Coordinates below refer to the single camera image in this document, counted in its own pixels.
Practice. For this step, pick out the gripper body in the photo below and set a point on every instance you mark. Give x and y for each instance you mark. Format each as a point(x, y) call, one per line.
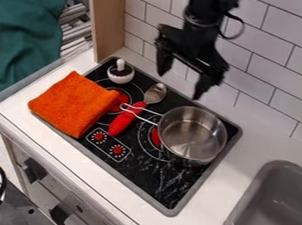
point(196, 43)

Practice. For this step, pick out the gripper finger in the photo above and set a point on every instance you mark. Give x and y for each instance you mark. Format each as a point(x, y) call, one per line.
point(204, 83)
point(163, 61)

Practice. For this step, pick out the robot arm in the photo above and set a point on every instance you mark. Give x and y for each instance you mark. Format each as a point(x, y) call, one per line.
point(209, 3)

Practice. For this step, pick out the silver pot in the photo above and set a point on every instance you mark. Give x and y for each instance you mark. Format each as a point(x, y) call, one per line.
point(192, 133)

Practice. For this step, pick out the orange cloth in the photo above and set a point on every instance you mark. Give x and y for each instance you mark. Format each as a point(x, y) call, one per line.
point(74, 103)

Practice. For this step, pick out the green cloth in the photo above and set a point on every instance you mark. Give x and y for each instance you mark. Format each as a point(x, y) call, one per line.
point(17, 38)

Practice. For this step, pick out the white toy mushroom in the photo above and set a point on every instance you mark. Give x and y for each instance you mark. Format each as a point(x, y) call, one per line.
point(120, 73)

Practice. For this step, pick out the wooden board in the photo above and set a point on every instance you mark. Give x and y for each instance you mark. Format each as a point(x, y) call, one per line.
point(105, 16)

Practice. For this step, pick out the toy stove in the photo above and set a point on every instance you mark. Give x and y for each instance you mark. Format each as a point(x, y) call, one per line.
point(153, 158)

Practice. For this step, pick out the toy sink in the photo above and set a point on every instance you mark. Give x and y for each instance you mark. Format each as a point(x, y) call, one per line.
point(274, 210)

